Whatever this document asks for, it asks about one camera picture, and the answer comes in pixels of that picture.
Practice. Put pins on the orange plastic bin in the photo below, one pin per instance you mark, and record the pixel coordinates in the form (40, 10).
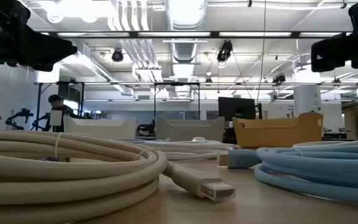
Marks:
(278, 132)

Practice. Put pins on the black background robot arm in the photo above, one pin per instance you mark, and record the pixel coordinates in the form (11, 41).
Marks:
(19, 116)

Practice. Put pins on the grey plastic bin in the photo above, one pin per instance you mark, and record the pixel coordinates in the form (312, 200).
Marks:
(190, 129)

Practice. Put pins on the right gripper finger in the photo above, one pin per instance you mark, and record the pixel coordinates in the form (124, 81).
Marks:
(331, 54)

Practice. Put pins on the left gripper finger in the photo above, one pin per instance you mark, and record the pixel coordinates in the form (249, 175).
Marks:
(51, 51)

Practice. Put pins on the white plastic bin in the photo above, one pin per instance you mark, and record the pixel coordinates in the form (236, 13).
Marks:
(101, 127)

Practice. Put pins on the black overhead light bar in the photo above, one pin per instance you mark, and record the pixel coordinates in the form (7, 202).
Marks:
(213, 34)

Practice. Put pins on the black monitor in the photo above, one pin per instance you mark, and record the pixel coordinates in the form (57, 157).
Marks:
(236, 109)

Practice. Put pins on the person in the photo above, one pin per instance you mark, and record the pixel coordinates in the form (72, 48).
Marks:
(57, 107)

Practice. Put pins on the white round pillar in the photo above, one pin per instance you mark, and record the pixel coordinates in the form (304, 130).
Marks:
(306, 101)

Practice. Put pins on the black ceiling camera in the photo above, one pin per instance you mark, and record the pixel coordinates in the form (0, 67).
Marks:
(224, 51)
(117, 55)

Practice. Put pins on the black background metal frame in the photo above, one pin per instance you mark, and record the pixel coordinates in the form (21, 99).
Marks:
(176, 84)

